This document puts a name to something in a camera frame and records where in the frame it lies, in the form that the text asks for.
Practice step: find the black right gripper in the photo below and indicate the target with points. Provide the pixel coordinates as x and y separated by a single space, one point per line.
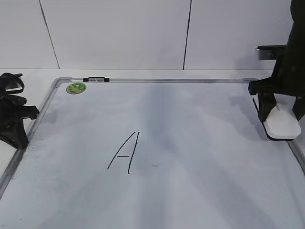
287 78

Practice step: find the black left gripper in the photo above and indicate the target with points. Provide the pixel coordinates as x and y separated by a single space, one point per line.
13 111

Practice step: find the white whiteboard eraser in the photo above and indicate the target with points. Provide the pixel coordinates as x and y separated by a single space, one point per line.
281 123

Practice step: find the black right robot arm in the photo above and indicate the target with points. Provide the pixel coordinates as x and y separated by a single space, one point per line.
297 33

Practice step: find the round green sticker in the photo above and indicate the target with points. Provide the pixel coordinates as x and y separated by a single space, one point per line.
76 88

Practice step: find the white aluminium-framed whiteboard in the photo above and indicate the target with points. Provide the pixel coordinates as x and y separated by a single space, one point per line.
154 156

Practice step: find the black whiteboard hanger clip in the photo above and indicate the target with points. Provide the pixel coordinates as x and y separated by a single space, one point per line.
96 79

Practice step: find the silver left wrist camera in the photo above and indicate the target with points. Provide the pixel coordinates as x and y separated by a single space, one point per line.
14 84

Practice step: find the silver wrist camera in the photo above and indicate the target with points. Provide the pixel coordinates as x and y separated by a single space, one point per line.
14 84
270 52

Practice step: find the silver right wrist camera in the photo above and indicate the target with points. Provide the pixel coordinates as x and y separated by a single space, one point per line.
270 52

